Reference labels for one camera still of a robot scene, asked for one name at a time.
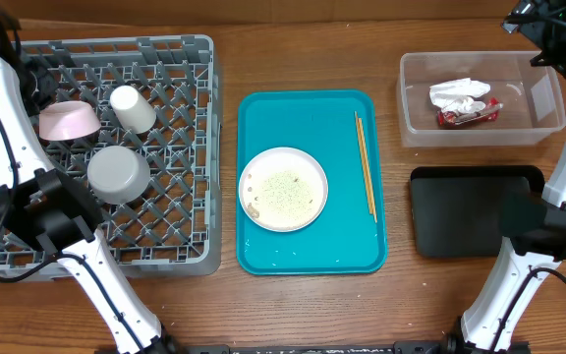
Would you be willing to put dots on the grey dishwasher rack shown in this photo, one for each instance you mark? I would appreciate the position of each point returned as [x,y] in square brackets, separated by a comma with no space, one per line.
[174,227]

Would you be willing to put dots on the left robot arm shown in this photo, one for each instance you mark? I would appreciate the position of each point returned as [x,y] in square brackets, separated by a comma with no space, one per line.
[56,215]

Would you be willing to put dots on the white cup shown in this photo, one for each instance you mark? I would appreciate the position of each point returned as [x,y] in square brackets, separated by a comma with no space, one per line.
[132,109]

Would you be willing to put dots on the black tray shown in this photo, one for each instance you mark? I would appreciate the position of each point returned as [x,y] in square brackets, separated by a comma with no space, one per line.
[455,209]

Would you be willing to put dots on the teal serving tray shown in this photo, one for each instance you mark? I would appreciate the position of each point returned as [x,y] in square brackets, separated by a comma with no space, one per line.
[344,239]

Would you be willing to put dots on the grey bowl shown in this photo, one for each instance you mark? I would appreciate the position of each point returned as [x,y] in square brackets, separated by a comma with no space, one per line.
[118,175]

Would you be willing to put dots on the wooden chopstick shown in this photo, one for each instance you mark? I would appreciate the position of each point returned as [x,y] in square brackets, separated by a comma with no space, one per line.
[369,167]
[360,153]

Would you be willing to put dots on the white tissue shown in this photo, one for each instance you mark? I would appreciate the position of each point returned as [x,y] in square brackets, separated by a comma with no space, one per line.
[459,96]

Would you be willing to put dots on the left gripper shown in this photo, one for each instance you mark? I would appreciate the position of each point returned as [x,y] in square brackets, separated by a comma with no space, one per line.
[49,85]

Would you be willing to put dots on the small pink plate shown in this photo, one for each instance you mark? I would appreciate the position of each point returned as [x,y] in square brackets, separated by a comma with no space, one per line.
[67,120]

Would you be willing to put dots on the red snack wrapper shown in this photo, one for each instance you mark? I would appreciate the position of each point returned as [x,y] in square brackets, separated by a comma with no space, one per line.
[452,119]

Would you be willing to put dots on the clear plastic bin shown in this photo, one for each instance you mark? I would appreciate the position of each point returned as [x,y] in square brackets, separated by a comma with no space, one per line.
[532,105]

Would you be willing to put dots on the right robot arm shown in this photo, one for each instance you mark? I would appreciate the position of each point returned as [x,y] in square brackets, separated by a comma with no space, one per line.
[533,231]

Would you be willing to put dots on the large white plate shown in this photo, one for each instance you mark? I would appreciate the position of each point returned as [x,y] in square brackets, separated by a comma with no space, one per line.
[283,189]

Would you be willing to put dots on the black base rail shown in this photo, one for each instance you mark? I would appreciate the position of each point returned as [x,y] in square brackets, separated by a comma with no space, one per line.
[399,347]

